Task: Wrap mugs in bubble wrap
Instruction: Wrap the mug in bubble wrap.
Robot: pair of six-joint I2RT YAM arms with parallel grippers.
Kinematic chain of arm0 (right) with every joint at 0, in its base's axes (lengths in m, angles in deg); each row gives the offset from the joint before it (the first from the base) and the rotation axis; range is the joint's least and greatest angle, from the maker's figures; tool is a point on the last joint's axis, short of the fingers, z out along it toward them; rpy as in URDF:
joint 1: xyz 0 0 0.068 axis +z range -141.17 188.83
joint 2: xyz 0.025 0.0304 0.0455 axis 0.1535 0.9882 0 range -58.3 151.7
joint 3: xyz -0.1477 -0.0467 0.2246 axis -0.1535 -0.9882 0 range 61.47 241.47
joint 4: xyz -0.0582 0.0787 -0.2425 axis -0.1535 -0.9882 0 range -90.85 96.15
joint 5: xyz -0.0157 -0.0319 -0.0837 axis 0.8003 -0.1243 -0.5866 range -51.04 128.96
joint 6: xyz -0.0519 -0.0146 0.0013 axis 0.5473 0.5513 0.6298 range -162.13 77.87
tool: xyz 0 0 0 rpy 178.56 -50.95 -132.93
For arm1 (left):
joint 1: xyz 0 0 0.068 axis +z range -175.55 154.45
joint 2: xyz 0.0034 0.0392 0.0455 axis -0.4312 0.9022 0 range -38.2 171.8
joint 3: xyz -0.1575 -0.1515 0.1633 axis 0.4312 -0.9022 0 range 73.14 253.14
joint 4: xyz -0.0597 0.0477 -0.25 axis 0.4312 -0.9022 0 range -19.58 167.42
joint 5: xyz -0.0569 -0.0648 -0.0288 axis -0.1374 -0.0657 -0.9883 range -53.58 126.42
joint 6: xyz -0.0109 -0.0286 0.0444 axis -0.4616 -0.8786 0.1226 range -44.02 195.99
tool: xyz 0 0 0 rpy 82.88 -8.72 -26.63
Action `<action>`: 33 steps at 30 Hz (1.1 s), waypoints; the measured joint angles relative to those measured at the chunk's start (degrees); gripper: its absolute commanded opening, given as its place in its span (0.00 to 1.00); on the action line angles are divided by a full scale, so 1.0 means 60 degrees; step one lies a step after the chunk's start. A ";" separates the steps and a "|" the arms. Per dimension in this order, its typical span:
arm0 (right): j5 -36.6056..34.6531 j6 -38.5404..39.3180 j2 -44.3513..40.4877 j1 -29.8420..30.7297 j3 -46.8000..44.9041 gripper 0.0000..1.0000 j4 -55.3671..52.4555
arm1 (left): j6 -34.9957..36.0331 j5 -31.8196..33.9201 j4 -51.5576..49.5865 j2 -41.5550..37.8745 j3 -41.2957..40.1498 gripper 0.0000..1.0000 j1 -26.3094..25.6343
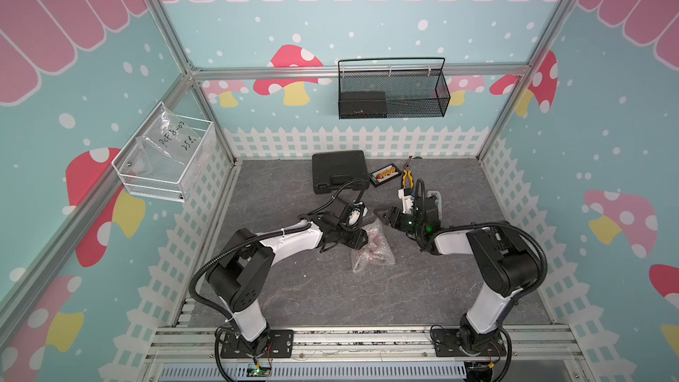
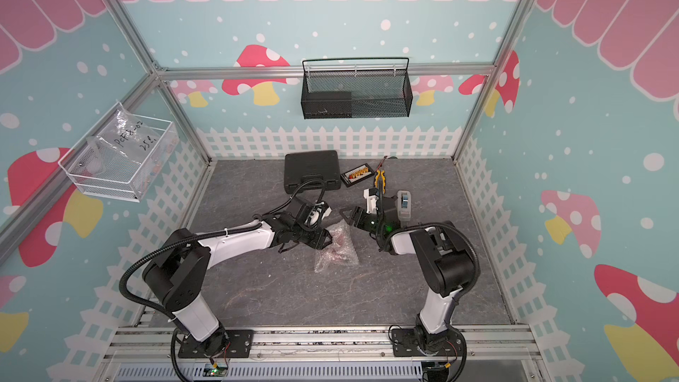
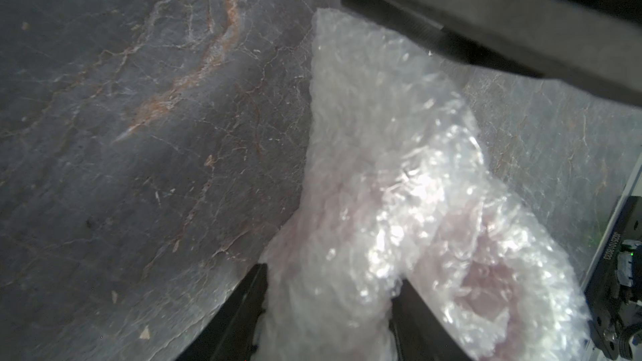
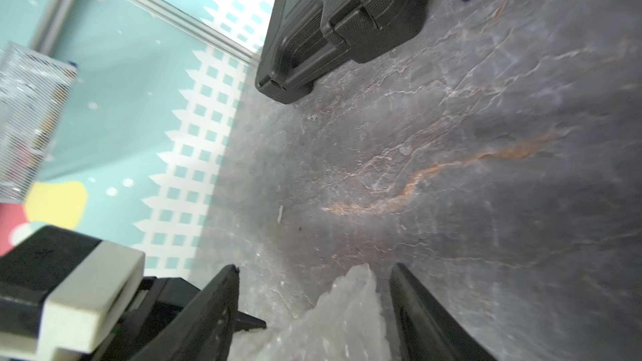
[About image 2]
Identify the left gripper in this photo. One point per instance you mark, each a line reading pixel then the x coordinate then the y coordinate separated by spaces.
pixel 319 240

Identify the white wire basket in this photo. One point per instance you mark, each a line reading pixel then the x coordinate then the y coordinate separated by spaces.
pixel 72 164

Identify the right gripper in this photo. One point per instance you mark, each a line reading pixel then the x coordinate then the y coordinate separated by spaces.
pixel 355 222

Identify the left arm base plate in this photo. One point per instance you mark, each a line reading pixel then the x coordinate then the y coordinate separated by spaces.
pixel 224 343

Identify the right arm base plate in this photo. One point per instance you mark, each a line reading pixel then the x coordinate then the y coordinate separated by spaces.
pixel 416 342

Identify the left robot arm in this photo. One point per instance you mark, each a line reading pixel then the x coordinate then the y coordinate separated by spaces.
pixel 170 279

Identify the black plastic tool case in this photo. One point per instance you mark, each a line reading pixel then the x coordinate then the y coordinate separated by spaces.
pixel 312 165

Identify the clear plastic bag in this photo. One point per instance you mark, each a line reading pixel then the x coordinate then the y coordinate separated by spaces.
pixel 127 145

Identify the white tape dispenser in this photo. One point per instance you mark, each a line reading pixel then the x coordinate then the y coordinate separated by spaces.
pixel 404 205

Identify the red screwdriver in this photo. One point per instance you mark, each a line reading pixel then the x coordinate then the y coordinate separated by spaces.
pixel 381 163

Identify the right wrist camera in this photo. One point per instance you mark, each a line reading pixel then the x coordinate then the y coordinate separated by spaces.
pixel 371 196

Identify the black wire mesh basket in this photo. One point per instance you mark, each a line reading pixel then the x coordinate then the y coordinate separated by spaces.
pixel 380 87

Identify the yellow handled pliers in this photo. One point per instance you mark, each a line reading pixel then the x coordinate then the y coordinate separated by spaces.
pixel 380 181

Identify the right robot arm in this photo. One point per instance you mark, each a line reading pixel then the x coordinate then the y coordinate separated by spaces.
pixel 446 257

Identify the black tray of connectors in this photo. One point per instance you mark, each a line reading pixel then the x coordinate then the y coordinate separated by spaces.
pixel 357 175

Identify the clear bubble wrap sheet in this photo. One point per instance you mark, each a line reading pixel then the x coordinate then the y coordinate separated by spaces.
pixel 340 233

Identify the black box in basket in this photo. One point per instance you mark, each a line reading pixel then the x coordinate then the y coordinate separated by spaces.
pixel 327 104

